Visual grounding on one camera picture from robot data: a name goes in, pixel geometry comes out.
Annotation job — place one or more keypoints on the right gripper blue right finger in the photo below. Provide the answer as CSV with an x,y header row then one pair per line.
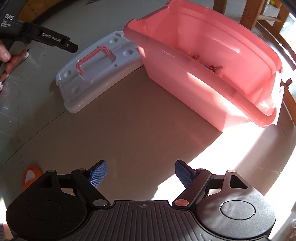
x,y
194,181

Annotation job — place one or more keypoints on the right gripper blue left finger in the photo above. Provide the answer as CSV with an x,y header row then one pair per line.
x,y
86,183

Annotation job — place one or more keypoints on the white box lid pink handle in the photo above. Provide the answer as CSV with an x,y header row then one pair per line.
x,y
97,69

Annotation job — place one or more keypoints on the large bag of colourful beads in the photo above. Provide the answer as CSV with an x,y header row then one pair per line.
x,y
214,68

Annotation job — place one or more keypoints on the small bag of round beads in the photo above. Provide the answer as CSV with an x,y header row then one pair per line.
x,y
194,56

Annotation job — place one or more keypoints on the person's left hand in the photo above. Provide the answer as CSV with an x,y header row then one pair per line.
x,y
10,61

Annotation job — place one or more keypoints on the orange slipper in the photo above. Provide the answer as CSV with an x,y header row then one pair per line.
x,y
30,175

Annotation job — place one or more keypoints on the pink plastic storage box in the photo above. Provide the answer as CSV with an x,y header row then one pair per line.
x,y
247,89

